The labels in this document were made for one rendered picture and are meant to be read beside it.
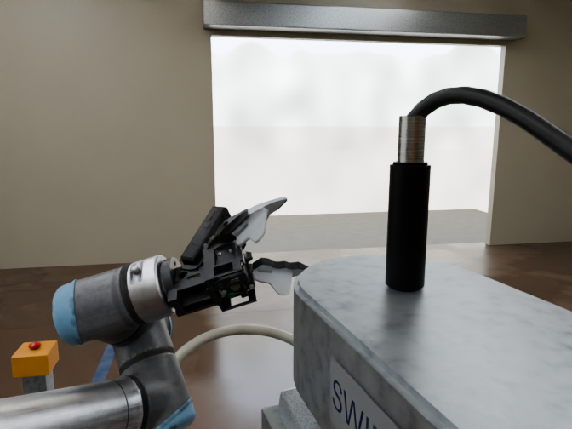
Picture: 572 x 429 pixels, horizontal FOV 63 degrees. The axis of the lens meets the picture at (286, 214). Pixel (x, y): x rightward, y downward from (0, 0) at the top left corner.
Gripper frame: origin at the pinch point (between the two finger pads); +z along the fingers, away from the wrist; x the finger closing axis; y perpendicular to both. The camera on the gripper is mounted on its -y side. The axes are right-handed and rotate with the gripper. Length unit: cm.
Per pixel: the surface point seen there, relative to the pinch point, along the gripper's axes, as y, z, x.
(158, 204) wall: -480, -192, -320
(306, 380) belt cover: 25.2, -3.2, 4.1
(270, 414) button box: 21.8, -9.8, -7.0
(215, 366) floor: -163, -104, -266
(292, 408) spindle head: 23.4, -6.5, -4.0
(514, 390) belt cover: 36.8, 10.9, 16.1
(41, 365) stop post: -54, -103, -75
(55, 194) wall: -489, -312, -260
